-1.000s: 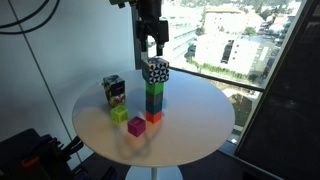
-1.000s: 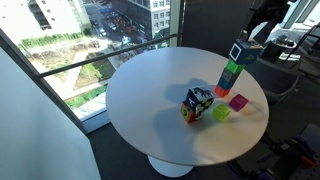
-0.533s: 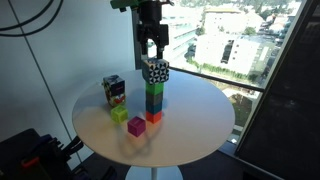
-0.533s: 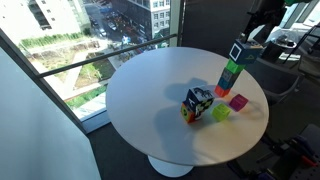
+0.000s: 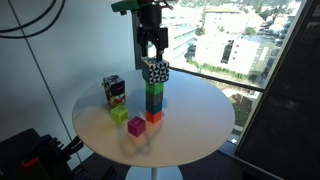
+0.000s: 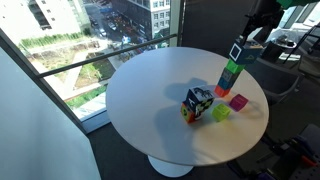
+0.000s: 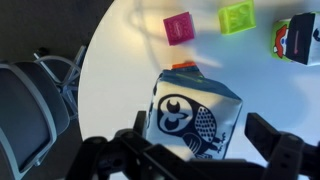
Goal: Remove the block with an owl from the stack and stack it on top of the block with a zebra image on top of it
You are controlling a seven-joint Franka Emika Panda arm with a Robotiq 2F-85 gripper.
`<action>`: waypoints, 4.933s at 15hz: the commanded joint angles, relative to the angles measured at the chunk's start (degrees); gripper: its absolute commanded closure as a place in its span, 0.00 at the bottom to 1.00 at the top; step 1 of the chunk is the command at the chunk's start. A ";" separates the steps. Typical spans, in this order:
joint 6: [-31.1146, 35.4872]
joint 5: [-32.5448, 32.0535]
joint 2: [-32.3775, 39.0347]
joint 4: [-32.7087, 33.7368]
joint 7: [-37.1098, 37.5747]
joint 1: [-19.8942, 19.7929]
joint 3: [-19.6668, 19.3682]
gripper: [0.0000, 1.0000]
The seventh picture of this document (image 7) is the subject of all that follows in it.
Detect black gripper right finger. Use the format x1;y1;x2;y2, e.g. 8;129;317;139
244;112;320;180

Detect fabric owl block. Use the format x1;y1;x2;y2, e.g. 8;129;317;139
145;68;243;160

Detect small juice carton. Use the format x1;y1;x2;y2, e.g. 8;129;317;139
270;11;320;67

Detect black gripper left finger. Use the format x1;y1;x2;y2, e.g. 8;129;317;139
64;110;201;180

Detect orange toy block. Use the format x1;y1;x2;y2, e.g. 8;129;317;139
171;60;199;71

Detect magenta toy block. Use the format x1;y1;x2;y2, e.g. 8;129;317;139
162;11;196;47

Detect lime yellow toy block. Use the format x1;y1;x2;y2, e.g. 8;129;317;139
217;0;258;36

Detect grey office chair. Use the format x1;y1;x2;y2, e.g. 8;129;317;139
0;44;90;180

